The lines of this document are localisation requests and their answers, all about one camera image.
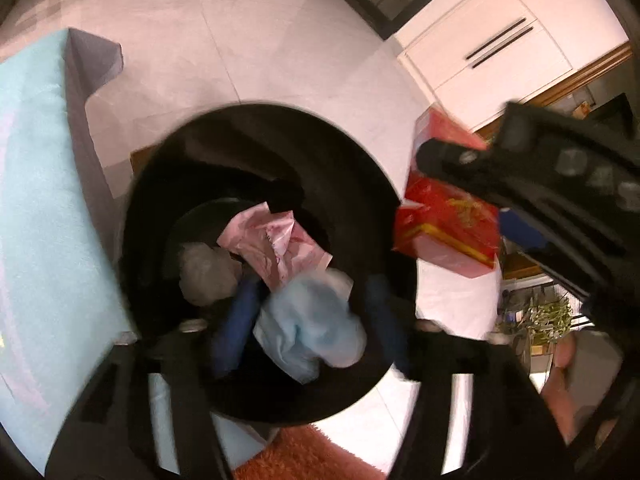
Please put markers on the light blue cloth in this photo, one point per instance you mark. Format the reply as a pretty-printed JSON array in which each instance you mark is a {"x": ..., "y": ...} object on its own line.
[{"x": 310, "y": 325}]

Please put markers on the grey mattress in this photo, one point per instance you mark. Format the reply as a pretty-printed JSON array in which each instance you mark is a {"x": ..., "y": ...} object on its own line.
[{"x": 85, "y": 110}]

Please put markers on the pink crumpled wrapper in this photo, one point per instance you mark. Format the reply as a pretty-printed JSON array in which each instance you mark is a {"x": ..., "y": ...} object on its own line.
[{"x": 280, "y": 250}]

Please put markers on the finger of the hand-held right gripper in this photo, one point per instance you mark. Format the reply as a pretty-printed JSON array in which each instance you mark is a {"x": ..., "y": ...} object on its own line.
[
  {"x": 520, "y": 230},
  {"x": 450, "y": 165}
]

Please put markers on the white cabinet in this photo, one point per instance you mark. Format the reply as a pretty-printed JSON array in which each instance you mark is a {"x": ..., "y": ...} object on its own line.
[{"x": 500, "y": 35}]

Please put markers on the wooden door frame trim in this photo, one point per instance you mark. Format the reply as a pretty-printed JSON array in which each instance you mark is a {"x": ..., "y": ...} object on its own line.
[{"x": 575, "y": 80}]

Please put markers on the black round trash bin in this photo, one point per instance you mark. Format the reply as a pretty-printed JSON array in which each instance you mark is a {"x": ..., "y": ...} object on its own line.
[{"x": 350, "y": 185}]

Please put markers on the person's bare leg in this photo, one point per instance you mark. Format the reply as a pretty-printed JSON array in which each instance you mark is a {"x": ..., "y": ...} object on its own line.
[{"x": 557, "y": 400}]

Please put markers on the light blue blanket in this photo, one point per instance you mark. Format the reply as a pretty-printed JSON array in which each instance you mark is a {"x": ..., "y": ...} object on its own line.
[{"x": 40, "y": 210}]

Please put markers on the brown cardboard piece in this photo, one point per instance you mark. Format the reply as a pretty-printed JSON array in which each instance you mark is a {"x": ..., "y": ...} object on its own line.
[{"x": 140, "y": 157}]

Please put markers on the grey crumpled paper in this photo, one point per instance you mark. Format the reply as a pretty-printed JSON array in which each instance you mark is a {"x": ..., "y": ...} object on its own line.
[{"x": 205, "y": 275}]

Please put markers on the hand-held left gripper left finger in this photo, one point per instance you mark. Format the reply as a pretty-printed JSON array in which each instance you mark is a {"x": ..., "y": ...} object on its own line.
[{"x": 235, "y": 330}]

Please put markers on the orange shaggy rug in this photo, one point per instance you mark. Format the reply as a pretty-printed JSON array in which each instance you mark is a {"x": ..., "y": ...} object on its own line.
[{"x": 310, "y": 455}]

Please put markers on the red cardboard box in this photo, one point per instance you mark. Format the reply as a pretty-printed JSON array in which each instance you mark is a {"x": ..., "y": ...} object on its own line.
[{"x": 445, "y": 230}]

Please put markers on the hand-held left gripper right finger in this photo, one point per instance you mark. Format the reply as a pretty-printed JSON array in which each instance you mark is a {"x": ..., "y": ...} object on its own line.
[{"x": 387, "y": 325}]

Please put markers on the green potted plant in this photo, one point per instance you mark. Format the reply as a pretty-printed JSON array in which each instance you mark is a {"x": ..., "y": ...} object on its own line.
[{"x": 545, "y": 315}]

